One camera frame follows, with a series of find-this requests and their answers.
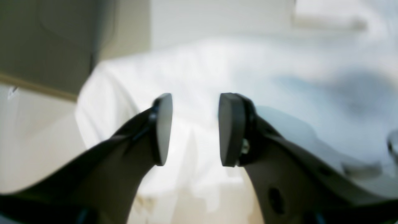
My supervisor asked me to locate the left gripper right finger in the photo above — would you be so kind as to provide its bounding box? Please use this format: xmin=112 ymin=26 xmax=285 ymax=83
xmin=218 ymin=93 xmax=397 ymax=224

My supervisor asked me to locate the white printed t-shirt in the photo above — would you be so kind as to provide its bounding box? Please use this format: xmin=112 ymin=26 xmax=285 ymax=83
xmin=75 ymin=34 xmax=398 ymax=224

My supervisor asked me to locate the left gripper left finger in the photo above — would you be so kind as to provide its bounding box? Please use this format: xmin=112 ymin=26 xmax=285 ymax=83
xmin=1 ymin=93 xmax=173 ymax=224

